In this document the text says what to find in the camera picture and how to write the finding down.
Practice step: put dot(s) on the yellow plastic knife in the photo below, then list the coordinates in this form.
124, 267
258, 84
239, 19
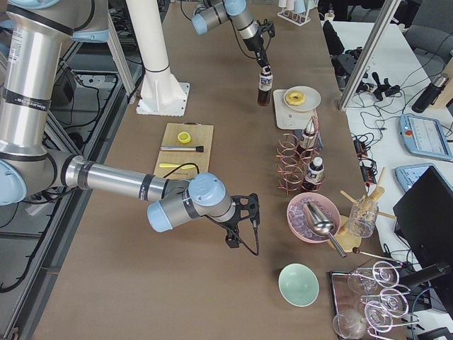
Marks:
177, 166

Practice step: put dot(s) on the steel ice scoop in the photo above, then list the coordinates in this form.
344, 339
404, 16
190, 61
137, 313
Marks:
321, 225

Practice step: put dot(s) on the teach pendant tablet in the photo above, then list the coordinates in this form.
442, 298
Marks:
424, 137
407, 175

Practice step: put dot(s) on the white tray bear drawing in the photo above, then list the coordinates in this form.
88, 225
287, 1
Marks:
287, 118

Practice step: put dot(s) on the glazed donut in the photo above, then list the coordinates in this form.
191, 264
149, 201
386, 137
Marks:
295, 98

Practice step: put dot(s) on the white round plate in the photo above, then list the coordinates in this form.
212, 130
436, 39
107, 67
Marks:
313, 98

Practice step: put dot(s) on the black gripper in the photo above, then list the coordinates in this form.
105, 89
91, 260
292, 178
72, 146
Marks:
231, 235
254, 44

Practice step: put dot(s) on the white cup rack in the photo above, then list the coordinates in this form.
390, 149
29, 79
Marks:
296, 11

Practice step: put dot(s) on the black laptop monitor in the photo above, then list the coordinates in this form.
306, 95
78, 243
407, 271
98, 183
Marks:
424, 220

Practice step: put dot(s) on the wooden cup stand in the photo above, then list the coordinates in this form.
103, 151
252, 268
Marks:
347, 239

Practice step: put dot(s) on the wine glass rack tray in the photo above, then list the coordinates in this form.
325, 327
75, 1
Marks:
370, 301

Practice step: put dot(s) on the tea bottle in rack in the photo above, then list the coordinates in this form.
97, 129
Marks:
308, 138

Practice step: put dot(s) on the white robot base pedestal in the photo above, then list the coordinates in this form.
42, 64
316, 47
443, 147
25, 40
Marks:
161, 93

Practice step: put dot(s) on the tea bottle white cap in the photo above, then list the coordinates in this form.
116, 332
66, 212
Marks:
265, 85

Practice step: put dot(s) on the tea bottle at edge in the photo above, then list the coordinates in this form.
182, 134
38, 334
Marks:
314, 175

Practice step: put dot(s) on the aluminium frame post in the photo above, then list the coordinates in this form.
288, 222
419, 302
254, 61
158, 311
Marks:
383, 19

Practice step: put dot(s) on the copper wire bottle rack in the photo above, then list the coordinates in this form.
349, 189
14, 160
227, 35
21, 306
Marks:
292, 162

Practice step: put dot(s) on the black thermos bottle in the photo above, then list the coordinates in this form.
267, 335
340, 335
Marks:
430, 93

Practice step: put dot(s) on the wooden cutting board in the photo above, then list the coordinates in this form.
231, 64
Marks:
201, 135

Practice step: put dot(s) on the glass jar on stand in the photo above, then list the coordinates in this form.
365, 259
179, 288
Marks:
362, 219

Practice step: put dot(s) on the half lemon slice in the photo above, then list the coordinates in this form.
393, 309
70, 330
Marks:
184, 137

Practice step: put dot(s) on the pink bowl of ice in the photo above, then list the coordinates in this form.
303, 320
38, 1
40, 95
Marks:
297, 221

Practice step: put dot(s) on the mint green bowl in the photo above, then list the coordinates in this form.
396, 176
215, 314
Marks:
298, 285

